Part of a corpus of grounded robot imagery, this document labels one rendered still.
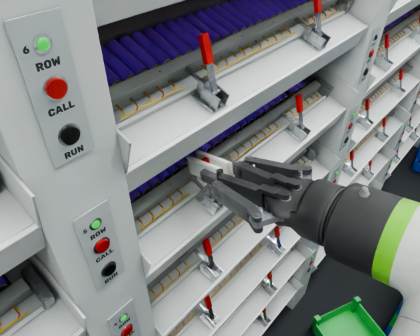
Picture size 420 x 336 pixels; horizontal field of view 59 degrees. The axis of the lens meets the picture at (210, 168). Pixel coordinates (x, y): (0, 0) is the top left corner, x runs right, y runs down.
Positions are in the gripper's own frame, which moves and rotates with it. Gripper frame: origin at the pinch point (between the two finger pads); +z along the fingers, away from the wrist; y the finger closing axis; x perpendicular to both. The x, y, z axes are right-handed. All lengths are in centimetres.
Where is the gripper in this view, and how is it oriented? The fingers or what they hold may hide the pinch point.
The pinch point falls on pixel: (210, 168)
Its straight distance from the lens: 55.4
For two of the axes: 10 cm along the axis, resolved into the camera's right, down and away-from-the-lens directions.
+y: 6.6, -4.8, 5.7
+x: -1.3, -8.3, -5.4
